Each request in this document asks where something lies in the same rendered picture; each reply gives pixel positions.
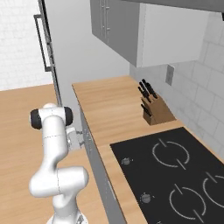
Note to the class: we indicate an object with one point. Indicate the grey wall socket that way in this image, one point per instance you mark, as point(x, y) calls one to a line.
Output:
point(169, 75)

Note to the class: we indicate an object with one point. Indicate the grey hob knob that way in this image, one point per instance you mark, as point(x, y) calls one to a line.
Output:
point(145, 198)
point(126, 161)

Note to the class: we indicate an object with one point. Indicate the grey range hood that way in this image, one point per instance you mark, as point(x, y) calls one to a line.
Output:
point(186, 4)

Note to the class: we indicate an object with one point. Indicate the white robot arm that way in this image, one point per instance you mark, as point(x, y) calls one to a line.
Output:
point(51, 151)

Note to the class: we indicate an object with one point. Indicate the wooden knife block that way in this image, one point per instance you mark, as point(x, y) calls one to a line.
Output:
point(159, 110)

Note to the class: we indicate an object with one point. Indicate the grey wall cupboards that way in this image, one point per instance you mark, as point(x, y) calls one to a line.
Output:
point(163, 35)

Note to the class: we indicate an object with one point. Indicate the grey fridge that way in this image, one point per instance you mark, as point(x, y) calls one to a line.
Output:
point(87, 49)

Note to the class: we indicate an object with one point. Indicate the black hob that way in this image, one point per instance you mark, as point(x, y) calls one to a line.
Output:
point(175, 172)

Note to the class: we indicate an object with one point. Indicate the grey drawer front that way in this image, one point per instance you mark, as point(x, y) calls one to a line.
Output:
point(89, 137)

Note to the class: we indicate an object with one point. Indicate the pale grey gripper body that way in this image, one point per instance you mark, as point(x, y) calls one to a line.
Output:
point(73, 140)

